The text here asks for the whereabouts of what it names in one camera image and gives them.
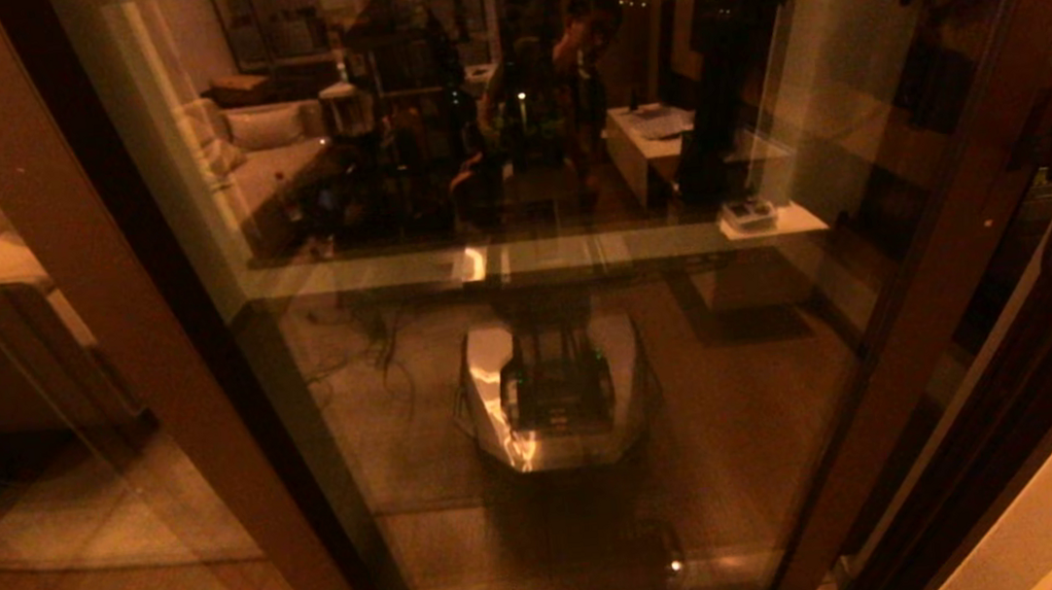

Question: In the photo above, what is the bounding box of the brown framed sliding glass door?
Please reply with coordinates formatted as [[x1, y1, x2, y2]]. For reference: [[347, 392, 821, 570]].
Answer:
[[46, 0, 1052, 590]]

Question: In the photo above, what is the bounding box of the brown framed fixed glass panel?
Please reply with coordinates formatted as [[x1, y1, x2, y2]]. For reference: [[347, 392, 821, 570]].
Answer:
[[0, 0, 421, 590]]

